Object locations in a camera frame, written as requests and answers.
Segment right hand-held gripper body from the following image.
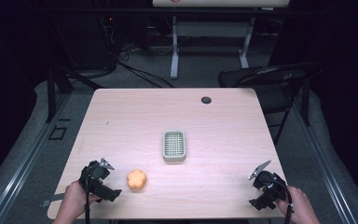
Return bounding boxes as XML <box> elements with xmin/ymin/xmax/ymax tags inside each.
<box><xmin>248</xmin><ymin>170</ymin><xmax>288</xmax><ymax>212</ymax></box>

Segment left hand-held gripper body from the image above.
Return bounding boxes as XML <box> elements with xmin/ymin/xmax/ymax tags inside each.
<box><xmin>78</xmin><ymin>160</ymin><xmax>123</xmax><ymax>203</ymax></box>

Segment person's left hand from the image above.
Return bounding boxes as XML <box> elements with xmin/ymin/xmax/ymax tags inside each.
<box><xmin>61</xmin><ymin>179</ymin><xmax>103</xmax><ymax>218</ymax></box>

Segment person's right hand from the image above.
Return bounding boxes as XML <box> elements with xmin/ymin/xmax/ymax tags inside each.
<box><xmin>274</xmin><ymin>185</ymin><xmax>313</xmax><ymax>219</ymax></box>

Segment orange flower-shaped soap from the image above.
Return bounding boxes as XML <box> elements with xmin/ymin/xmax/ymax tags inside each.
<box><xmin>126</xmin><ymin>168</ymin><xmax>148</xmax><ymax>191</ymax></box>

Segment grey-green soap dish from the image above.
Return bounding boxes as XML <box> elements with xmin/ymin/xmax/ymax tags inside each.
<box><xmin>161</xmin><ymin>130</ymin><xmax>187</xmax><ymax>163</ymax></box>

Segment black folding chair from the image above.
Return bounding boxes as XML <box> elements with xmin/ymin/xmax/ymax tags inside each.
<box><xmin>217</xmin><ymin>61</ymin><xmax>324</xmax><ymax>147</ymax></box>

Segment black metal stand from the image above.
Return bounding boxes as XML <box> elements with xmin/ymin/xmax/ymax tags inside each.
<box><xmin>44</xmin><ymin>64</ymin><xmax>104</xmax><ymax>124</ymax></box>

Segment white-legged desk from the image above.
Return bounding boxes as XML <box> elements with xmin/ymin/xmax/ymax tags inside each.
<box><xmin>151</xmin><ymin>0</ymin><xmax>291</xmax><ymax>80</ymax></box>

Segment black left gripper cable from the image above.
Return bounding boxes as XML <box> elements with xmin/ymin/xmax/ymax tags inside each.
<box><xmin>84</xmin><ymin>166</ymin><xmax>92</xmax><ymax>224</ymax></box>

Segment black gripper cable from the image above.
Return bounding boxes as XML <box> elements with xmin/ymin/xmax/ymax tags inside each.
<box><xmin>268</xmin><ymin>179</ymin><xmax>295</xmax><ymax>224</ymax></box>
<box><xmin>84</xmin><ymin>166</ymin><xmax>92</xmax><ymax>224</ymax></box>

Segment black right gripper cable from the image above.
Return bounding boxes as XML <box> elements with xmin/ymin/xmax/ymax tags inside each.
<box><xmin>268</xmin><ymin>179</ymin><xmax>295</xmax><ymax>224</ymax></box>

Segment aluminium floor rail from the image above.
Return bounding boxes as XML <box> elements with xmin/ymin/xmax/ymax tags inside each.
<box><xmin>292</xmin><ymin>92</ymin><xmax>358</xmax><ymax>224</ymax></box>
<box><xmin>0</xmin><ymin>91</ymin><xmax>73</xmax><ymax>224</ymax></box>

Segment black floor cables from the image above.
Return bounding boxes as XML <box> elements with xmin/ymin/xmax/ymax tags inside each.
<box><xmin>99</xmin><ymin>15</ymin><xmax>176</xmax><ymax>90</ymax></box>

